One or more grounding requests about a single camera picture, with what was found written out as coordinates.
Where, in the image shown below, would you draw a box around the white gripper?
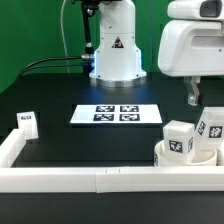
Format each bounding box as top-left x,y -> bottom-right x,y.
158,20 -> 224,106

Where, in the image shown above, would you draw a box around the white round stool seat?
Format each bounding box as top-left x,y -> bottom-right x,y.
154,141 -> 224,167

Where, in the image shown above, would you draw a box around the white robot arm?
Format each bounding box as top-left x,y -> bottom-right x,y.
90,0 -> 224,106

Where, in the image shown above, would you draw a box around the white marker sheet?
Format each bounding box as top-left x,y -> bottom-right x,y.
70,104 -> 162,124

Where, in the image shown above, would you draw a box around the white U-shaped fence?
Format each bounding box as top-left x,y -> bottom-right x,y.
0,129 -> 224,193

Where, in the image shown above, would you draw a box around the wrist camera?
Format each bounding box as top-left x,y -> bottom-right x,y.
167,0 -> 224,21

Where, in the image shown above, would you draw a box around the black cables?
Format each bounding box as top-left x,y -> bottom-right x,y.
19,54 -> 96,78

